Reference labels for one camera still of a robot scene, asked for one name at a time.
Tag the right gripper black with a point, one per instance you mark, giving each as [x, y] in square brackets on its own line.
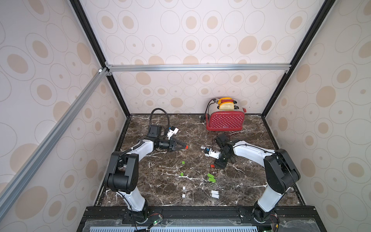
[221, 159]

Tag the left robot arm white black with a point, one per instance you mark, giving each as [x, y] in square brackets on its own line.
[123, 169]

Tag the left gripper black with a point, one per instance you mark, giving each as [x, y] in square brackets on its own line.
[172, 142]

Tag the yellow toast back slice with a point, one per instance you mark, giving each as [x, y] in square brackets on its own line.
[226, 99]

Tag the white usb drive lower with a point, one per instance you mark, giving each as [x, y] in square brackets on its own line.
[215, 196]

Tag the left diagonal aluminium rail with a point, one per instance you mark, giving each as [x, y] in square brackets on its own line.
[28, 170]

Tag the yellow toast slice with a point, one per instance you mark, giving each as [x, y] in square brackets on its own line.
[226, 99]
[227, 105]

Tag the yellow toast front slice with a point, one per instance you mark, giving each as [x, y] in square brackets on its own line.
[227, 105]

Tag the right black frame post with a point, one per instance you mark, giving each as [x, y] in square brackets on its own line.
[313, 30]

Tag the horizontal aluminium rail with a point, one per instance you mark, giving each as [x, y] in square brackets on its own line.
[197, 67]

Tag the left black frame post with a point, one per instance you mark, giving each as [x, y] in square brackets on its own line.
[84, 22]

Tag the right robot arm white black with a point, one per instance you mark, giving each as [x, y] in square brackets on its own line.
[275, 166]

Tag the black frame post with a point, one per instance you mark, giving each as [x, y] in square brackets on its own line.
[313, 30]
[84, 22]

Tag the red toaster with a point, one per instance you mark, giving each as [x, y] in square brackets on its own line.
[224, 120]

